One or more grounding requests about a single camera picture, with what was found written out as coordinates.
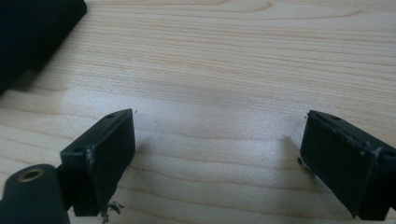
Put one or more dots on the black sock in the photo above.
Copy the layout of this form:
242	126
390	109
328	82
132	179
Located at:
29	34

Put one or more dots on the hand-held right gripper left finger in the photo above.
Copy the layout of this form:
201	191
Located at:
102	152

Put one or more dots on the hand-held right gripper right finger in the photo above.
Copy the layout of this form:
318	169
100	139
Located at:
339	161

